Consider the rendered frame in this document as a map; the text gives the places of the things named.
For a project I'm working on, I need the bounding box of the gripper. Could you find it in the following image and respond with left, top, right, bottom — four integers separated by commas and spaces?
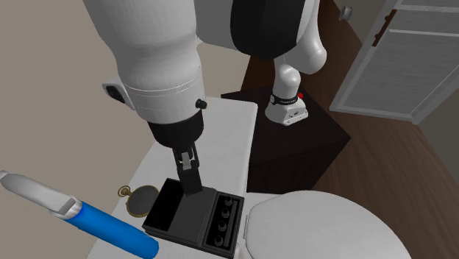
147, 111, 206, 197

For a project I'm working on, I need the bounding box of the black box with knobs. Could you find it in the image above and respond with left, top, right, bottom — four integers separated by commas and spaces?
141, 177, 246, 259

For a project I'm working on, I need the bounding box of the gold pocket watch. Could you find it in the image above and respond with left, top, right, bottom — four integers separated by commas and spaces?
117, 184, 161, 219

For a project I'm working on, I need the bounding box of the blue and white pen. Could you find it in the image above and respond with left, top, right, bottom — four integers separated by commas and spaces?
0, 169, 160, 259

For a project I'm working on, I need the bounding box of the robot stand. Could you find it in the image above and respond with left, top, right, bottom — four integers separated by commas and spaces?
220, 85, 352, 195

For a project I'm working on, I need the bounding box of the white toilet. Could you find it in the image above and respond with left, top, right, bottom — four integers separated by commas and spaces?
85, 96, 414, 259

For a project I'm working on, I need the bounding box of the white panelled door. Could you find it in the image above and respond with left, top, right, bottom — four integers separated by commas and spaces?
328, 0, 459, 126

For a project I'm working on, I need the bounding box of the small grey wall fixture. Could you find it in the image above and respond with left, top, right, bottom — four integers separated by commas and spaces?
338, 4, 355, 21

